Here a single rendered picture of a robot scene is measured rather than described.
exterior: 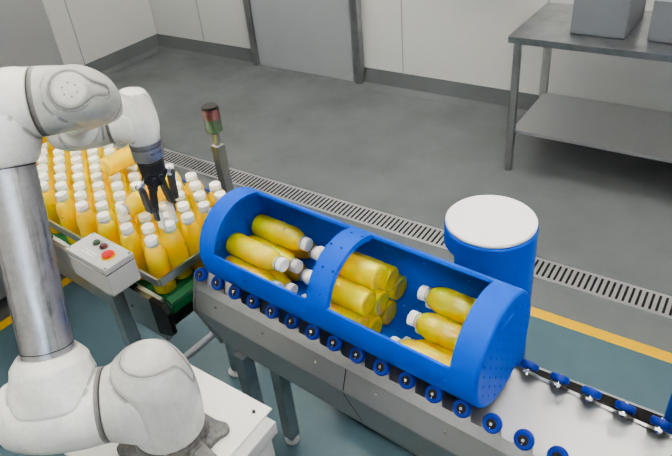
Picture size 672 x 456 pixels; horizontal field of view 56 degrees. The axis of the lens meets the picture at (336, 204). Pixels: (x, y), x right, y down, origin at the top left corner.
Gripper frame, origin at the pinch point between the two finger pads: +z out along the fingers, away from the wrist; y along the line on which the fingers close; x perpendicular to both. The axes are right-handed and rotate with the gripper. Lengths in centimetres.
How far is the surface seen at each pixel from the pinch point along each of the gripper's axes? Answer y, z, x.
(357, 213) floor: 161, 113, 55
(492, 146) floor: 277, 113, 23
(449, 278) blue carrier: 23, 3, -85
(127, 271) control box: -18.2, 8.4, -1.5
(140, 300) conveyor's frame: -13.6, 27.1, 6.2
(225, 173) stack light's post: 45, 15, 25
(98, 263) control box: -23.5, 3.7, 3.0
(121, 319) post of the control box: -21.4, 29.2, 6.6
